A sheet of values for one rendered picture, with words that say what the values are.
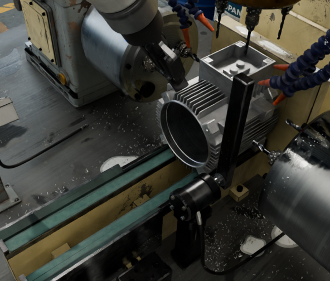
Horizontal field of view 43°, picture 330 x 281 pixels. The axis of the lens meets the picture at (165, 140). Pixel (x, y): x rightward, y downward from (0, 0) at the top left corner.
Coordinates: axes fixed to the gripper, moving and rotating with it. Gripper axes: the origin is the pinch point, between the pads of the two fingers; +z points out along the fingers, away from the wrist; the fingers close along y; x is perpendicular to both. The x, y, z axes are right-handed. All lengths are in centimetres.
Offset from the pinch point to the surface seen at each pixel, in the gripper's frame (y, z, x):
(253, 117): -14.5, 8.5, -5.0
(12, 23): 236, 120, 14
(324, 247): -41.3, 4.2, 6.5
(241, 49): -2.7, 5.8, -15.0
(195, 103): -7.7, -0.5, 1.8
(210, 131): -13.2, 1.6, 3.8
